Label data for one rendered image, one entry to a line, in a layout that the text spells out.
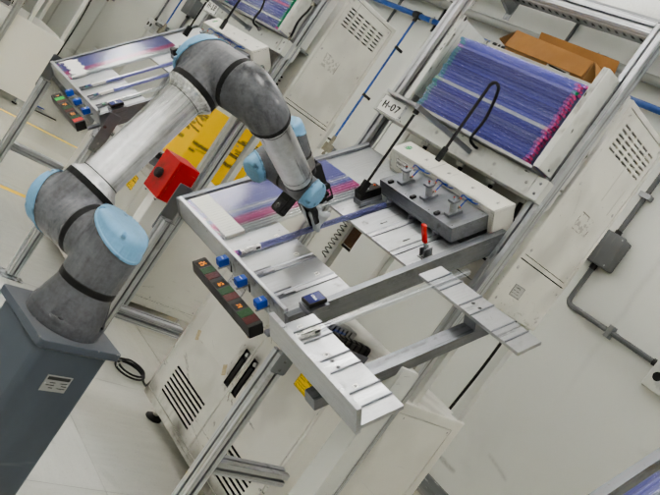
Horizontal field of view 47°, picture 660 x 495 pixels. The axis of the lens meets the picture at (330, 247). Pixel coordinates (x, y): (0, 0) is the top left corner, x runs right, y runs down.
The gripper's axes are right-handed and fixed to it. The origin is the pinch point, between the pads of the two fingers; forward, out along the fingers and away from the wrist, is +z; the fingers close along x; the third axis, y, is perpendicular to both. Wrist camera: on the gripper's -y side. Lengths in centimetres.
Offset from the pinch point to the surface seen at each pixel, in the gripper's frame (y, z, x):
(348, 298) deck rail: -9.0, -1.3, -32.0
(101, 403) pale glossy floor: -77, 46, 34
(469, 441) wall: 50, 178, 18
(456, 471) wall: 37, 186, 14
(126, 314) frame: -56, 24, 39
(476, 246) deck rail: 32.4, 8.9, -31.9
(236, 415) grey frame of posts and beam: -47, 9, -35
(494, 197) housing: 46, 5, -24
